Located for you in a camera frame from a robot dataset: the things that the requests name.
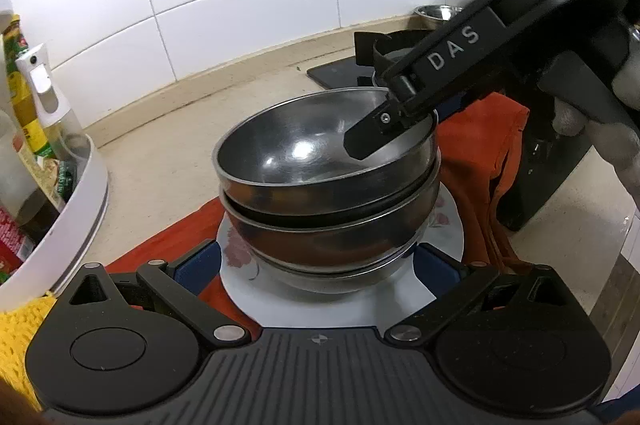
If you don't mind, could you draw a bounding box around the yellow chenille mat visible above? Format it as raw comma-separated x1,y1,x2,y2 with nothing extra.
0,292,58,412

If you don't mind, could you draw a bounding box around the stainless steel bowl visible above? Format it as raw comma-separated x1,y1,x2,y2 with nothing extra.
221,152,443,267
414,5,466,22
213,86,440,210
252,240,418,295

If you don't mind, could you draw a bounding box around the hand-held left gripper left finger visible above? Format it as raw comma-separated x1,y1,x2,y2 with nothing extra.
69,238,251,349

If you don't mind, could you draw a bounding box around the green yellow label bottle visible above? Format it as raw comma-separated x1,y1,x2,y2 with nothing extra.
1,15,56,158

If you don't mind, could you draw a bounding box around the white floral plate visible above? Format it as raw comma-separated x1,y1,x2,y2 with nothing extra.
216,182,466,327

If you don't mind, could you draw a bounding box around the black gas stove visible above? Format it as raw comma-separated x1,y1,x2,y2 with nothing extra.
306,31,596,232

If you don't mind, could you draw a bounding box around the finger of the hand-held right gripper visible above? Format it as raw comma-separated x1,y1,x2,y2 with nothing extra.
344,0,575,162

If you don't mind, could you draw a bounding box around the red label sauce bottle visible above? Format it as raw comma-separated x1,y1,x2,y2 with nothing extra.
0,205,37,277

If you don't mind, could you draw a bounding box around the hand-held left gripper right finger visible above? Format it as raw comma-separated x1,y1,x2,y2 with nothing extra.
384,242,569,349

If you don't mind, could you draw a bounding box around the clear spray bottle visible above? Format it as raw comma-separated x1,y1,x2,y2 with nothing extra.
15,45,90,186

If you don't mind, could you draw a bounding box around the white two-tier condiment rack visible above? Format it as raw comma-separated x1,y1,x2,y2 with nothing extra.
0,0,110,301

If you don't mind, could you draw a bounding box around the person's right hand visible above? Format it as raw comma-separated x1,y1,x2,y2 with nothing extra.
552,27,640,206

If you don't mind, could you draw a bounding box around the green beige seasoning packet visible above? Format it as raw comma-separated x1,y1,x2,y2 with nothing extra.
37,154,78,202

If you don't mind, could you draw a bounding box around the red cloth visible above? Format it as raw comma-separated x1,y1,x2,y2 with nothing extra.
107,92,531,306

